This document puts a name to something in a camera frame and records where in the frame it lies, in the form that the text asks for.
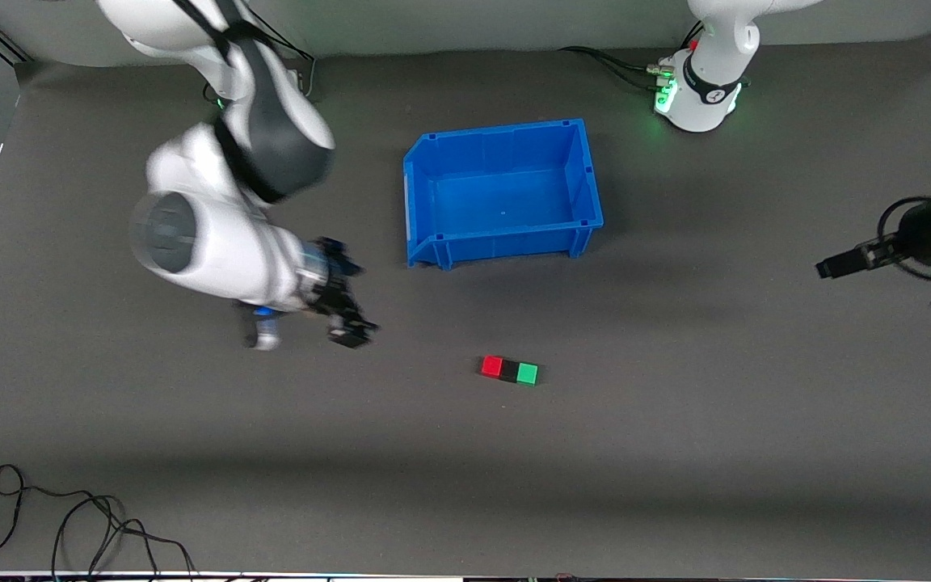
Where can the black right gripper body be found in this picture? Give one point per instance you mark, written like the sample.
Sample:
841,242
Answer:
337,292

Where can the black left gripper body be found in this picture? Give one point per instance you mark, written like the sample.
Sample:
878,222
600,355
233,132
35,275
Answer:
916,230

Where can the red cube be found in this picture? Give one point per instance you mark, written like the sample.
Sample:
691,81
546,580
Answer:
491,366

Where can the green cube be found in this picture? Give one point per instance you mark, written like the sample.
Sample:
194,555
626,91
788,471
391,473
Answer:
527,373

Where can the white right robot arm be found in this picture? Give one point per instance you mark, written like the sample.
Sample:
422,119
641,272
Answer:
215,234

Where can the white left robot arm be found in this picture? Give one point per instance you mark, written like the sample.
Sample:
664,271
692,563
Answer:
708,97

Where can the black cube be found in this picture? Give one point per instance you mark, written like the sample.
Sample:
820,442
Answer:
511,372

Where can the blue plastic storage bin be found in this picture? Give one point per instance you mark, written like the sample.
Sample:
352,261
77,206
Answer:
506,202

